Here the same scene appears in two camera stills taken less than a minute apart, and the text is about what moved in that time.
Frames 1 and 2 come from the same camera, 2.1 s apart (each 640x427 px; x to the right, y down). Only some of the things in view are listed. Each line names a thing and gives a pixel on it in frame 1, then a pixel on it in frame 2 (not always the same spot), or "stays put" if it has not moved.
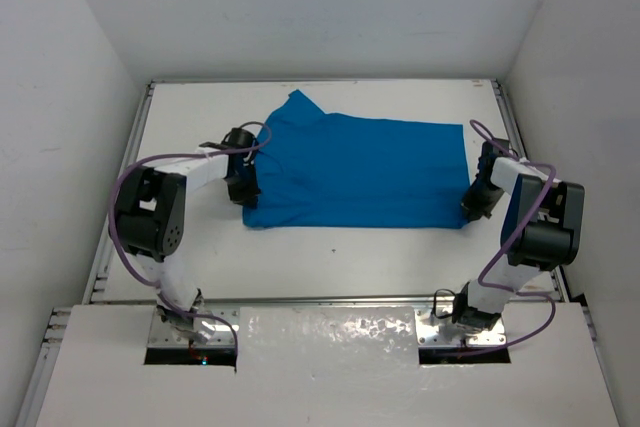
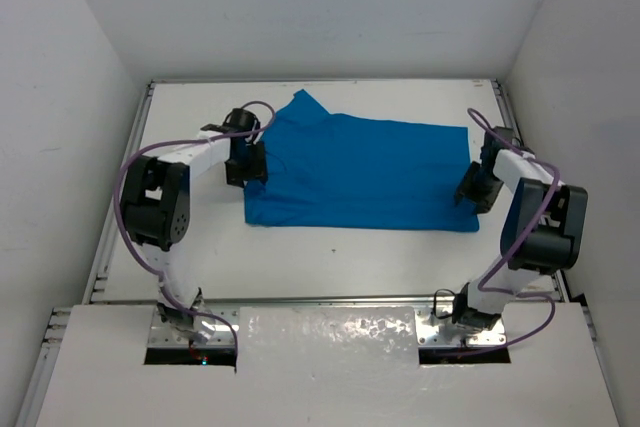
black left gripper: x=242 y=186 -> x=245 y=170
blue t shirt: x=318 y=170 stays put
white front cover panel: x=328 y=367 stays put
